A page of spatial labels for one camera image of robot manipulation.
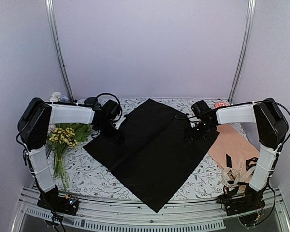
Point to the yellow small flower bunch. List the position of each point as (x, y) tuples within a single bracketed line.
[(63, 137)]

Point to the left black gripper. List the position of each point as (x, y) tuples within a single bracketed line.
[(116, 138)]

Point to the left aluminium frame post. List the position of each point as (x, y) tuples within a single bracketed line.
[(54, 32)]

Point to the red patterned small bowl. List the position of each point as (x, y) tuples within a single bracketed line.
[(220, 104)]

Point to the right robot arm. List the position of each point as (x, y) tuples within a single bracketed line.
[(273, 131)]

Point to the green leafy flower bunch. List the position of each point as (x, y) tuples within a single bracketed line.
[(82, 132)]

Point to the pink wrapping paper sheet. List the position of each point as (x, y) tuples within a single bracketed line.
[(232, 143)]

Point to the floral patterned tablecloth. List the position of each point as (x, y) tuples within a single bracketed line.
[(87, 177)]

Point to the right aluminium frame post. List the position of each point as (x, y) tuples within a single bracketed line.
[(243, 50)]

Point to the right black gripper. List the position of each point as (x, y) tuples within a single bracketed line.
[(191, 136)]

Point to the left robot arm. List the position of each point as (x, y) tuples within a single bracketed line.
[(34, 122)]

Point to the dark grey mug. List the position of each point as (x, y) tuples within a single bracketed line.
[(91, 101)]

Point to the aluminium frame post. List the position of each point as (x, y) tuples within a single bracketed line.
[(243, 50), (54, 32)]

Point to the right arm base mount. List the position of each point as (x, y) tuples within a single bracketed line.
[(251, 203)]

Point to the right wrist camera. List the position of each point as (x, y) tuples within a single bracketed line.
[(200, 107)]

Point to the cream printed ribbon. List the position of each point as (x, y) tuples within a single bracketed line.
[(234, 182)]

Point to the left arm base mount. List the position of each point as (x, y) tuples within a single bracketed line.
[(59, 204)]

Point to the black wrapping paper sheet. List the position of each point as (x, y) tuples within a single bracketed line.
[(156, 154)]

